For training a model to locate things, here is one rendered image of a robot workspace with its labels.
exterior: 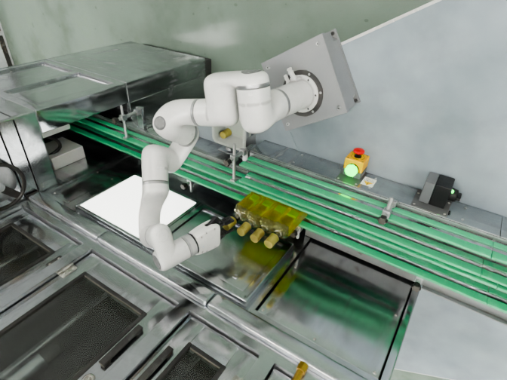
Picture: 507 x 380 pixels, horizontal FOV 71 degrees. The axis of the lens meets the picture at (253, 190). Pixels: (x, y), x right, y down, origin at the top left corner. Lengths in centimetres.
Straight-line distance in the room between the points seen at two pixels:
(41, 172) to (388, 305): 157
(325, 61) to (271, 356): 91
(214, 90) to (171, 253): 51
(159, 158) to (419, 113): 85
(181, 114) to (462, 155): 90
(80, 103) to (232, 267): 109
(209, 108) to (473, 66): 76
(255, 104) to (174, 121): 28
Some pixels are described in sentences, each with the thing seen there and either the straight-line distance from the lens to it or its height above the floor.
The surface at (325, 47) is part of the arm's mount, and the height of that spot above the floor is 86.
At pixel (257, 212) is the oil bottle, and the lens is 133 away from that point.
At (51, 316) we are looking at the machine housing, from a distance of 139.
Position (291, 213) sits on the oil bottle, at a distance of 133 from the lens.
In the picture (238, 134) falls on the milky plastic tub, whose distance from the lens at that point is 161.
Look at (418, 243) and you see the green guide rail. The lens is 130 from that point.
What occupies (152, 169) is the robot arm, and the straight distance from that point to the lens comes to 118.
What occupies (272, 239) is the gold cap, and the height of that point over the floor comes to 115.
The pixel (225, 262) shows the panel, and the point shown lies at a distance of 135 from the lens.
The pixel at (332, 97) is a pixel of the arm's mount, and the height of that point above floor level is 87.
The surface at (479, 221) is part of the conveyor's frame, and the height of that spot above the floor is 83.
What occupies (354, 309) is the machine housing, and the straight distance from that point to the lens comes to 132.
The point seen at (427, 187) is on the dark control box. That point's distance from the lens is 129.
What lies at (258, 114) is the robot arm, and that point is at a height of 117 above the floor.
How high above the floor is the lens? 196
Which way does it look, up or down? 45 degrees down
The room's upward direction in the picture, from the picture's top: 130 degrees counter-clockwise
